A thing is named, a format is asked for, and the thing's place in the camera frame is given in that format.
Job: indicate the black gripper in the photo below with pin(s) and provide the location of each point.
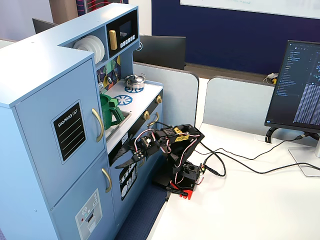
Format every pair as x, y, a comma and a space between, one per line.
138, 155

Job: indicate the blue door shopping list print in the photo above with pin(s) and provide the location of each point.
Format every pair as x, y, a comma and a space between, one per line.
37, 137

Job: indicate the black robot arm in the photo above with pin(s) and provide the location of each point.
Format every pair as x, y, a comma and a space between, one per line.
190, 147

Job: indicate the blue door black cutlery print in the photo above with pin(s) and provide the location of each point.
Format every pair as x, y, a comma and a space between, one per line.
128, 180

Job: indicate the blue door ice dispenser print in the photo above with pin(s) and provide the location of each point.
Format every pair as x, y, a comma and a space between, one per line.
75, 190

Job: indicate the silver toy sink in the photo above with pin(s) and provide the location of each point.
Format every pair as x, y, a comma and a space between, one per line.
117, 130

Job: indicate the black mounting plate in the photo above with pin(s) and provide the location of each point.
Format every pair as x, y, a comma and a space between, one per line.
162, 181

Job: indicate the gold oven knob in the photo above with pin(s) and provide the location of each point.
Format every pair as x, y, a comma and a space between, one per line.
159, 99
146, 115

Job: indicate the green toy pitcher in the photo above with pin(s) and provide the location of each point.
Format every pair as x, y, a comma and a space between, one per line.
107, 112

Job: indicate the navy blue mat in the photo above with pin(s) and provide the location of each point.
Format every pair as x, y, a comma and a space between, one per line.
145, 215

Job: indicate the red black table clamp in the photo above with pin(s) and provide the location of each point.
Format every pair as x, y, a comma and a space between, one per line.
188, 193

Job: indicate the silver toy pot with lid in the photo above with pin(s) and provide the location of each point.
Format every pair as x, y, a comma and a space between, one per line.
135, 82

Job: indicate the wide grey desk divider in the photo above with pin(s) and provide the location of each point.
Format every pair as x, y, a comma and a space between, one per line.
180, 100

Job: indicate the small metal hanging utensil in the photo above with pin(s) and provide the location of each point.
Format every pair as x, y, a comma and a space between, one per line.
109, 80

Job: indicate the white toy plate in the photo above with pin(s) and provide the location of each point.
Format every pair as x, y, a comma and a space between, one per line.
102, 54
83, 45
98, 49

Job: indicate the large black monitor back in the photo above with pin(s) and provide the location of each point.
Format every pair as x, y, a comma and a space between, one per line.
162, 50

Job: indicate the black toy microwave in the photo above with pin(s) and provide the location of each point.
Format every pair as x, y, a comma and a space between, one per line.
126, 28

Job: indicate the light blue toy kitchen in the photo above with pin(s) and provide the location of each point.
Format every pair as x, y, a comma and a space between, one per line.
37, 57

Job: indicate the navy red patterned panel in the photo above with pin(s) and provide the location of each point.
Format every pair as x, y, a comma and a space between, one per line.
82, 6

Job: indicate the small black monitor back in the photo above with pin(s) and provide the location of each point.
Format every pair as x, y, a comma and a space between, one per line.
42, 25

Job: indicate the brown wooden panel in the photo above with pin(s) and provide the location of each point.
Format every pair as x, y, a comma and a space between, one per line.
62, 10

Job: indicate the silver monitor stand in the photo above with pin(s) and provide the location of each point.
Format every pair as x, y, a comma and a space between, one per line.
300, 155

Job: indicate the monitor showing code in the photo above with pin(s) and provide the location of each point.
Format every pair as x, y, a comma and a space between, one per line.
295, 87

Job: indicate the whiteboard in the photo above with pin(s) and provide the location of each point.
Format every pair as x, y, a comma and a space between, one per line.
250, 6

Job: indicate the black bracket holder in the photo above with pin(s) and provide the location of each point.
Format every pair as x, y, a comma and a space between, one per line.
268, 136

